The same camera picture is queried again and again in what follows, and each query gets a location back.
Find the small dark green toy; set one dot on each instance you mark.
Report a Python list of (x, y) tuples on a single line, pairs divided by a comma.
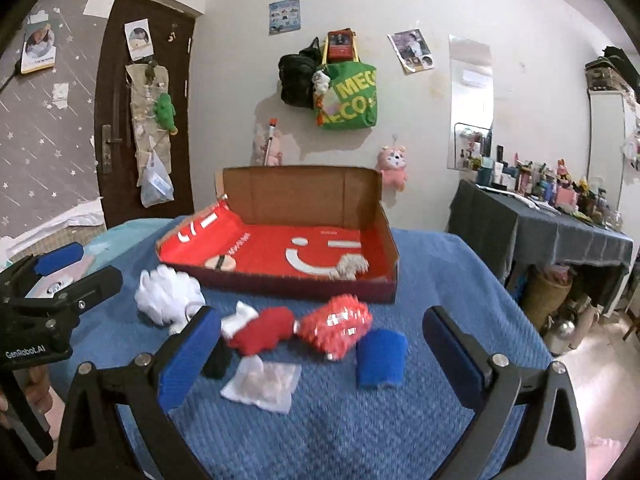
[(151, 71)]

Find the wicker basket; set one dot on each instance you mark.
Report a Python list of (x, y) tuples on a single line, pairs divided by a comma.
[(542, 300)]

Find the clear plastic bag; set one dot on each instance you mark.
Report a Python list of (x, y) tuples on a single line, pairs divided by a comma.
[(156, 185)]

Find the white crumpled sheet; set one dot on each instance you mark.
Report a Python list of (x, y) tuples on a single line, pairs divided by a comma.
[(75, 217)]

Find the red-lined cardboard box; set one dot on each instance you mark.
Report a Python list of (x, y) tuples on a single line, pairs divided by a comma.
[(300, 195)]

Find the beige chenille scrubber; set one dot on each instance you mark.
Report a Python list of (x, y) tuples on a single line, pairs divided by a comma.
[(350, 266)]

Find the person's left hand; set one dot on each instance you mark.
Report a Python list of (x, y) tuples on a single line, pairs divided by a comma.
[(37, 387)]

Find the row of cosmetic bottles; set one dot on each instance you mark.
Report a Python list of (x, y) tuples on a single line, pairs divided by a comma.
[(540, 180)]

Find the table with dark grey cloth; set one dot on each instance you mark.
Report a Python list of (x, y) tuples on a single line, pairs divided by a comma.
[(550, 240)]

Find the white plush bag charm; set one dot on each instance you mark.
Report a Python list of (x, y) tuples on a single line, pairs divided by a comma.
[(321, 81)]

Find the blue wall poster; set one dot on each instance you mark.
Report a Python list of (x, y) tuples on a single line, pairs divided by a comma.
[(285, 16)]

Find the light teal bedsheet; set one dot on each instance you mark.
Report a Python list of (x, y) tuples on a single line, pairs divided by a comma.
[(125, 232)]

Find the pink plush toy white face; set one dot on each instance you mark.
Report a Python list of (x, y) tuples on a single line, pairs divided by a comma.
[(392, 167)]

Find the black soft pad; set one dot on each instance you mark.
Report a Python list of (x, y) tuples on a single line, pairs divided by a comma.
[(217, 360)]

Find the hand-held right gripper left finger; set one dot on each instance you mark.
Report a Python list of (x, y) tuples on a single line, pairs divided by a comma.
[(185, 365)]

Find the red plush mitten white cuff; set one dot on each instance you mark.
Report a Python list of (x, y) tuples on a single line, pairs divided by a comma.
[(262, 330)]

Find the dark brown door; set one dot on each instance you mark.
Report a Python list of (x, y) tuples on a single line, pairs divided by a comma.
[(112, 100)]

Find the wall mirror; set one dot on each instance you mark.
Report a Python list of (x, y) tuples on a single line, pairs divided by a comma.
[(470, 105)]

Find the pale pink plush toy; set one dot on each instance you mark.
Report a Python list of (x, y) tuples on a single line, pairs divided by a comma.
[(260, 147)]

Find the metal kettle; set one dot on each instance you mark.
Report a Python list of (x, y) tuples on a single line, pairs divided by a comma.
[(562, 332)]

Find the white wardrobe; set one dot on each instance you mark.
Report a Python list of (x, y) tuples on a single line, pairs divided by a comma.
[(607, 135)]

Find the white card with round mark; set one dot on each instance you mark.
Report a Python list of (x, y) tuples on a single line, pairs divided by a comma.
[(52, 288)]

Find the white mesh bath pouf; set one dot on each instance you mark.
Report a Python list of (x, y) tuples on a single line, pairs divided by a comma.
[(167, 292)]

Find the blue sponge cloth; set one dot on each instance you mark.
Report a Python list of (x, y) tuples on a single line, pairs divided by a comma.
[(382, 360)]

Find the green plush toy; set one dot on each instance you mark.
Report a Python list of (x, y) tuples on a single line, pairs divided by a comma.
[(165, 112)]

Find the white door poster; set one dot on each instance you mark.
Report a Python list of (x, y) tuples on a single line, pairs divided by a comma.
[(138, 38)]

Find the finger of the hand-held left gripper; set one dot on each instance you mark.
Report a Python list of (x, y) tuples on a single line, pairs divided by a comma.
[(60, 256), (100, 282)]

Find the black bag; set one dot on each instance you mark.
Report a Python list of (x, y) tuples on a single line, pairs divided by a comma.
[(295, 80)]

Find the beige hanging organizer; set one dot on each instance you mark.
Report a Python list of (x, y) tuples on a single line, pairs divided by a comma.
[(142, 120)]

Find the green tote bag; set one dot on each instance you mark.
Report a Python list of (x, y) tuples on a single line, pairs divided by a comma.
[(352, 100)]

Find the red mesh packet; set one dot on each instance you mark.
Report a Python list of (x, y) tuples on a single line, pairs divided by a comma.
[(335, 327)]

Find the photo wall poster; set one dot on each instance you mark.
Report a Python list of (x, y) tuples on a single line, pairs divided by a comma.
[(411, 51)]

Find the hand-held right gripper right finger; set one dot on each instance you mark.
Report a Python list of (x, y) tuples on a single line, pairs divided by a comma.
[(450, 355)]

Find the stick with orange cap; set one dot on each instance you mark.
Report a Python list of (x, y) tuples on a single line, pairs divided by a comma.
[(271, 140)]

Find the white wall switch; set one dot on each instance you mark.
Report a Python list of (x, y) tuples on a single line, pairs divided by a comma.
[(60, 96)]

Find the white cotton pad packet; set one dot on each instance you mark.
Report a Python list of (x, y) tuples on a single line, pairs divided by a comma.
[(262, 385)]

